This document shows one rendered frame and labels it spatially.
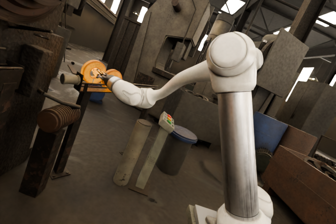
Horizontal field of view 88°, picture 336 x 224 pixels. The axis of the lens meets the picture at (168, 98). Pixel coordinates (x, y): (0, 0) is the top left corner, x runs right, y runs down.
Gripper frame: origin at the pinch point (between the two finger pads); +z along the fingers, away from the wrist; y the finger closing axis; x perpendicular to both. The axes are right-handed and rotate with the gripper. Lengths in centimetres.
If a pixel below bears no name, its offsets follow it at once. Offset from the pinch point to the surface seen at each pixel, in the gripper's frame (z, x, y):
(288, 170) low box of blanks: -133, -28, 187
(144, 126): -31, -24, 31
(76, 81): -2.8, -9.0, -10.5
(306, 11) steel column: -36, 251, 399
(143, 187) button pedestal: -45, -72, 45
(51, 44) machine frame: 12.3, 4.8, -22.3
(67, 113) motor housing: -14.2, -23.9, -15.4
